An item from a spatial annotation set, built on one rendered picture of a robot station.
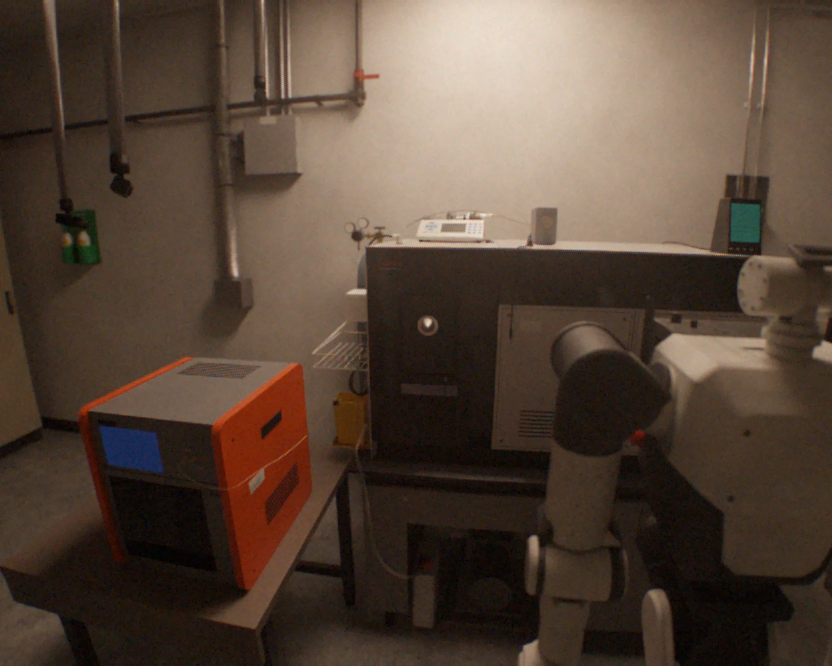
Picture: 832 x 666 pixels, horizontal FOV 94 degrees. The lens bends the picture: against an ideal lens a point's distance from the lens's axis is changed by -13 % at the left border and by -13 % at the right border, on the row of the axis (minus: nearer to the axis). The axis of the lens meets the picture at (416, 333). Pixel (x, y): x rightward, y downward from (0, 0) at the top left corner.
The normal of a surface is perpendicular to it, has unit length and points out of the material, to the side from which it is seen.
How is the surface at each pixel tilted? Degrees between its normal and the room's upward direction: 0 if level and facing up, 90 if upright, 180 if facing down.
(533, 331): 90
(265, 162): 90
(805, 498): 90
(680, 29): 90
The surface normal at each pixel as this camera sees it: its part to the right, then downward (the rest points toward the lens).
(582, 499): -0.19, 0.24
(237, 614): 0.00, -0.97
